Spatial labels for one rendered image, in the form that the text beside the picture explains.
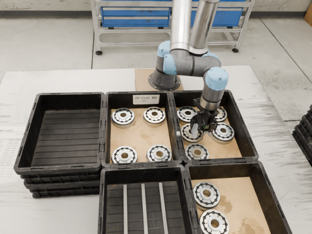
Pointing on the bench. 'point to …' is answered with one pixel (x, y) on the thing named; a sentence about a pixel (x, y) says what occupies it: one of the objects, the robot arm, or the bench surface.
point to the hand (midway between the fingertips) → (198, 132)
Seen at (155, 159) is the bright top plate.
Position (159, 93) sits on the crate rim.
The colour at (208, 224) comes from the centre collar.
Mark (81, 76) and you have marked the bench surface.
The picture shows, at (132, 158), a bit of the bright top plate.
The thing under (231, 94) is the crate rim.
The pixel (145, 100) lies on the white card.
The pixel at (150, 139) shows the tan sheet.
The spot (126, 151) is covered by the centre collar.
